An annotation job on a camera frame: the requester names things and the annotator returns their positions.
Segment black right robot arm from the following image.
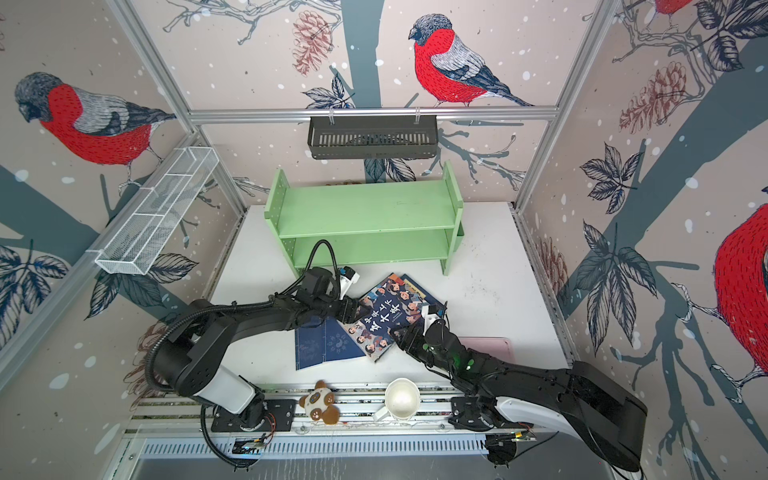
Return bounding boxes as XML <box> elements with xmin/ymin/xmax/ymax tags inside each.
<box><xmin>393</xmin><ymin>320</ymin><xmax>648</xmax><ymax>473</ymax></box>

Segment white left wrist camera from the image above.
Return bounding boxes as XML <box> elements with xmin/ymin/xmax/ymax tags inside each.
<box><xmin>339</xmin><ymin>266</ymin><xmax>360</xmax><ymax>300</ymax></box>

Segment colourful cartoon cover book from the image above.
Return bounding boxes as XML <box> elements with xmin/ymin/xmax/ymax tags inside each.
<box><xmin>355</xmin><ymin>274</ymin><xmax>410</xmax><ymax>362</ymax></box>

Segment white ceramic mug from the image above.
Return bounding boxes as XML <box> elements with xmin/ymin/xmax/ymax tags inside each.
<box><xmin>373</xmin><ymin>378</ymin><xmax>421</xmax><ymax>421</ymax></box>

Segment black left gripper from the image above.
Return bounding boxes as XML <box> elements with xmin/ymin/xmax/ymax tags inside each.
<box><xmin>313</xmin><ymin>293</ymin><xmax>374</xmax><ymax>324</ymax></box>

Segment brown white plush toy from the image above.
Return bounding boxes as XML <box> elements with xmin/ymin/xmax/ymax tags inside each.
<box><xmin>299</xmin><ymin>380</ymin><xmax>341</xmax><ymax>425</ymax></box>

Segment dark blue leftmost book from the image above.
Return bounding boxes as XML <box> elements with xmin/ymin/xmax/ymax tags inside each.
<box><xmin>294</xmin><ymin>317</ymin><xmax>326</xmax><ymax>370</ymax></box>

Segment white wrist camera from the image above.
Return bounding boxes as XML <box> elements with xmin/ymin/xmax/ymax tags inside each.
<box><xmin>421</xmin><ymin>304</ymin><xmax>446</xmax><ymax>335</ymax></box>
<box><xmin>339</xmin><ymin>266</ymin><xmax>360</xmax><ymax>300</ymax></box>

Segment dark blue book under cartoon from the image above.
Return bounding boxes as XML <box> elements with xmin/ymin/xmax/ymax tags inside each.
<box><xmin>398</xmin><ymin>274</ymin><xmax>446</xmax><ymax>324</ymax></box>

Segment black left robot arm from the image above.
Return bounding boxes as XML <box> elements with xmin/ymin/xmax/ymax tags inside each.
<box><xmin>144</xmin><ymin>239</ymin><xmax>359</xmax><ymax>470</ymax></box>

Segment blue book with yellow label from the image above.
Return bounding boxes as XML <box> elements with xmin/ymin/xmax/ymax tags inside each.
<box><xmin>324</xmin><ymin>318</ymin><xmax>364</xmax><ymax>363</ymax></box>

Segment black hanging wall basket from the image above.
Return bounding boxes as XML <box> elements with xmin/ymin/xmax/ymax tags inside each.
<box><xmin>307</xmin><ymin>115</ymin><xmax>439</xmax><ymax>160</ymax></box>

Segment pink plastic tray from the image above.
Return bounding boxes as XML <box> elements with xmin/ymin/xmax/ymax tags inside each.
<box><xmin>459</xmin><ymin>337</ymin><xmax>514</xmax><ymax>363</ymax></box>

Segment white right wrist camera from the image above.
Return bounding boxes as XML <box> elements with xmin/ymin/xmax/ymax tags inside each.
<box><xmin>421</xmin><ymin>304</ymin><xmax>446</xmax><ymax>335</ymax></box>

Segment white wire mesh basket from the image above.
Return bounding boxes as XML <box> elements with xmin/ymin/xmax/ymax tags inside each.
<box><xmin>95</xmin><ymin>146</ymin><xmax>219</xmax><ymax>275</ymax></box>

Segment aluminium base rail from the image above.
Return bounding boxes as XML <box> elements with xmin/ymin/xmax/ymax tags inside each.
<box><xmin>121</xmin><ymin>384</ymin><xmax>554</xmax><ymax>462</ymax></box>

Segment green wooden shelf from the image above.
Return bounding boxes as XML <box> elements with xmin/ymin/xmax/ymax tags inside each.
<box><xmin>264</xmin><ymin>164</ymin><xmax>464</xmax><ymax>274</ymax></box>

